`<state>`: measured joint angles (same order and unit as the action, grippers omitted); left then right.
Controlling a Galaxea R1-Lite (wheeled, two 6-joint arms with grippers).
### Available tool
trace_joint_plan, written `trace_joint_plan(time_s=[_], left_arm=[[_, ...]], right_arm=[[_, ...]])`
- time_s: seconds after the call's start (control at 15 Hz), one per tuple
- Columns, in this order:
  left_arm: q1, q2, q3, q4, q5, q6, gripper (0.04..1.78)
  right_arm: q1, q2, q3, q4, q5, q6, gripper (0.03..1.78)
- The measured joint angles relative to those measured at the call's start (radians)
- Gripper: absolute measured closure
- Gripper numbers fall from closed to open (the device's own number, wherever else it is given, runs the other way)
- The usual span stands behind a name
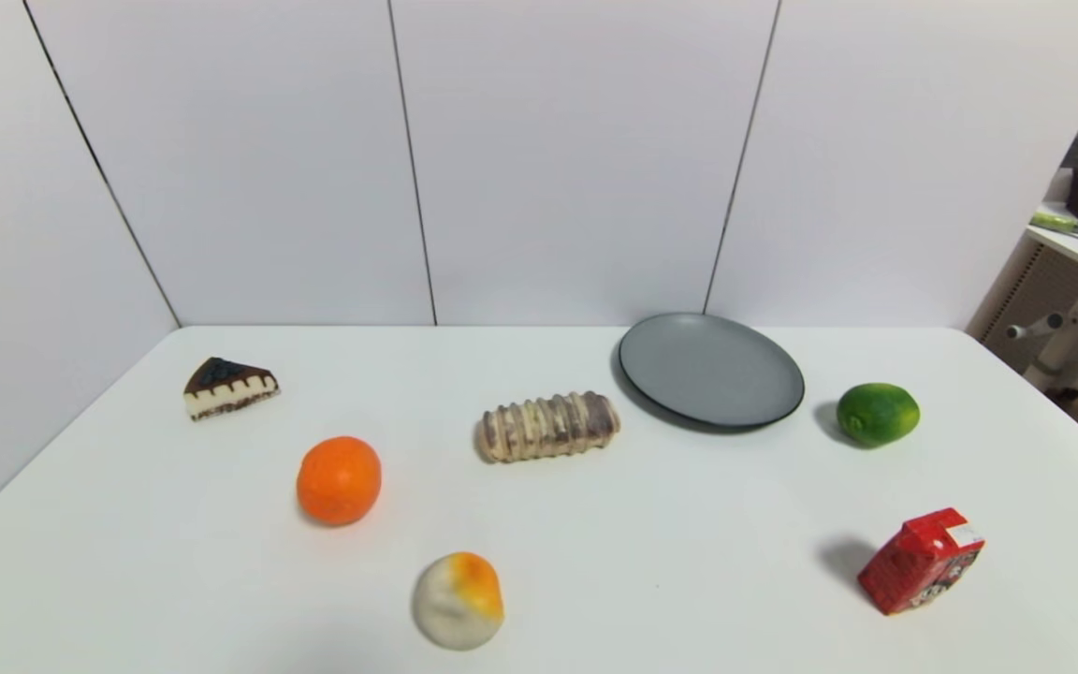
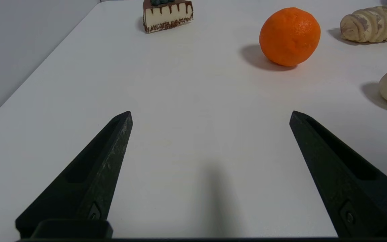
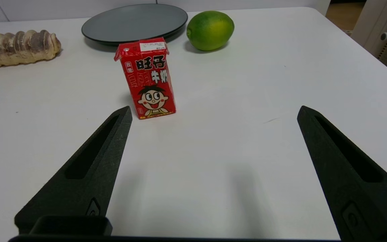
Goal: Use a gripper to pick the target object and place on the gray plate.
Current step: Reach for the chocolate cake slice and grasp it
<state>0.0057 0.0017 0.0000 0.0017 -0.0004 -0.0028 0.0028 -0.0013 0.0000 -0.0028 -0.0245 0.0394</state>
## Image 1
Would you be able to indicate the chocolate topped cake slice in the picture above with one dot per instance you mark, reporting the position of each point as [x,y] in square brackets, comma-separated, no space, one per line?
[225,387]

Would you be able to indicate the gray round plate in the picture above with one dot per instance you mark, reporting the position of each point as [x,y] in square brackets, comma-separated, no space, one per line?
[710,370]

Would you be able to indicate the striped brown bread roll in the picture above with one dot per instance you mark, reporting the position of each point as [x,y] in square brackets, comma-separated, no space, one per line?
[548,426]

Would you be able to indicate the orange mandarin fruit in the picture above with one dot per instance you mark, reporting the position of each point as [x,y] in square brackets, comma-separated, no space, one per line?
[339,480]

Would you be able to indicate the white bun with orange top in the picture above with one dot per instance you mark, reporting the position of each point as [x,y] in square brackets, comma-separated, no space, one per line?
[458,601]

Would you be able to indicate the green lime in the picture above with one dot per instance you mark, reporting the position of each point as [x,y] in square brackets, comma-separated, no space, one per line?
[878,414]

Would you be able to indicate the red drink carton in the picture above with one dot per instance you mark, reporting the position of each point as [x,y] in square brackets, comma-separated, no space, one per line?
[923,562]

